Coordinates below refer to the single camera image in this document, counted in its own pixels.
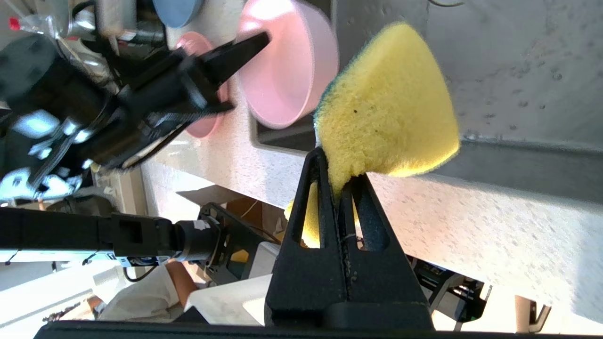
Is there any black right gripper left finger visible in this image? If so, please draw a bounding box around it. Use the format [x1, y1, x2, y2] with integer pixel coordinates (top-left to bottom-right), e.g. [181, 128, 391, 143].
[264, 147, 351, 329]

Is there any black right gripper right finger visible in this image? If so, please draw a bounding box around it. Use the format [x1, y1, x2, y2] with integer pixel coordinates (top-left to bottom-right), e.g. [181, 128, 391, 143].
[329, 173, 434, 331]

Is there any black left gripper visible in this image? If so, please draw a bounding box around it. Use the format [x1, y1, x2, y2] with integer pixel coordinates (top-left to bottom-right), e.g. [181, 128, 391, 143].
[82, 30, 273, 171]

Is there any pink bowl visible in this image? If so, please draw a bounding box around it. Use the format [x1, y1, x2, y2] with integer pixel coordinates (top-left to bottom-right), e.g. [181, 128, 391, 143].
[235, 0, 340, 130]

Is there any yellow green sponge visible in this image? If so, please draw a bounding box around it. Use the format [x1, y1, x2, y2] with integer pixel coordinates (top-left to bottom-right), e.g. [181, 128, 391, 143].
[284, 21, 461, 249]

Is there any blue grey plate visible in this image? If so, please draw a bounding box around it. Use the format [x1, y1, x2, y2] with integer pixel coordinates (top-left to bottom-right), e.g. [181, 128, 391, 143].
[152, 0, 204, 29]

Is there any pink plate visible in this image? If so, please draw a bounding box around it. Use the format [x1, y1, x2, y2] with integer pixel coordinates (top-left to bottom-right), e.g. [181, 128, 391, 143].
[174, 30, 232, 139]

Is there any white box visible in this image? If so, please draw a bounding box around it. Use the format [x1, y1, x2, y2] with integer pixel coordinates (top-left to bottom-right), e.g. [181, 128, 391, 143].
[184, 241, 283, 326]

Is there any person in white shirt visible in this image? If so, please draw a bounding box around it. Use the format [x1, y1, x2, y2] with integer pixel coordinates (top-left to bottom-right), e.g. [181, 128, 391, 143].
[42, 260, 199, 325]

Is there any black equipment frame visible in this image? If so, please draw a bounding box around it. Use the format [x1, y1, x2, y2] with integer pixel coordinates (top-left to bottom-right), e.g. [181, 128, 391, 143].
[407, 256, 493, 333]

